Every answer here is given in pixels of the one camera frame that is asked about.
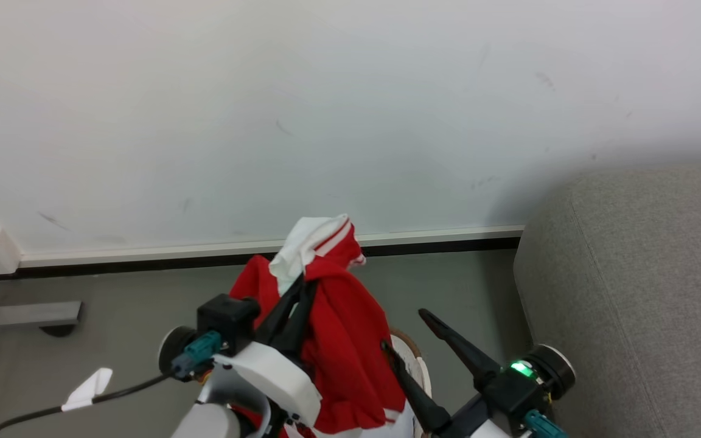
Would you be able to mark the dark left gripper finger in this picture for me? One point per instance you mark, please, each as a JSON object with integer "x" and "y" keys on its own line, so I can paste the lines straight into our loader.
{"x": 300, "y": 322}
{"x": 280, "y": 313}

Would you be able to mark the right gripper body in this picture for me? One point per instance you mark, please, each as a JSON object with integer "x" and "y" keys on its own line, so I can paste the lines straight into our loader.
{"x": 469, "y": 420}

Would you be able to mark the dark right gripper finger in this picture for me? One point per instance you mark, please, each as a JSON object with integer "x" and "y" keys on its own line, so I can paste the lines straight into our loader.
{"x": 414, "y": 389}
{"x": 460, "y": 347}

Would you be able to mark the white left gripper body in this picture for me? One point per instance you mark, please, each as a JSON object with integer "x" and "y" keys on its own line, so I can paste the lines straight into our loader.
{"x": 277, "y": 377}

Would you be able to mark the red and white garment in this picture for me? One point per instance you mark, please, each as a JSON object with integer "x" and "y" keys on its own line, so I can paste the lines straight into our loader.
{"x": 344, "y": 340}

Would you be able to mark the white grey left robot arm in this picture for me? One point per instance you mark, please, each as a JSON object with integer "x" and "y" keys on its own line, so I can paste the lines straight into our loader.
{"x": 207, "y": 420}

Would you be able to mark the white laundry basket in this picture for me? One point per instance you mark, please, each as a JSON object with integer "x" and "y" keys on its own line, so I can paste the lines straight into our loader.
{"x": 418, "y": 365}

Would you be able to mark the grey fabric sofa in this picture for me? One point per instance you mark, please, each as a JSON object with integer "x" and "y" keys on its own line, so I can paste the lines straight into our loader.
{"x": 642, "y": 304}

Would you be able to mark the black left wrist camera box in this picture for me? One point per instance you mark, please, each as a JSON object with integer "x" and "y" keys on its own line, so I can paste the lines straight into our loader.
{"x": 226, "y": 325}

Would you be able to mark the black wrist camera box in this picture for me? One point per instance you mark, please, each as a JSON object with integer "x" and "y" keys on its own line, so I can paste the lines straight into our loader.
{"x": 226, "y": 325}
{"x": 521, "y": 386}

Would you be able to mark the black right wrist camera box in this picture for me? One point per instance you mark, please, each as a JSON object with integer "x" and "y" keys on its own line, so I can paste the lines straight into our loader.
{"x": 521, "y": 386}

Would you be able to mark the white wall baseboard strip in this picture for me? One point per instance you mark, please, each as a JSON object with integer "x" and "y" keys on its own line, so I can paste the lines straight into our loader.
{"x": 204, "y": 249}

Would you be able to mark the grey metal floor bracket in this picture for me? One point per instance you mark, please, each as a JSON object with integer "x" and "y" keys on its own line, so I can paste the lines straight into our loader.
{"x": 34, "y": 315}

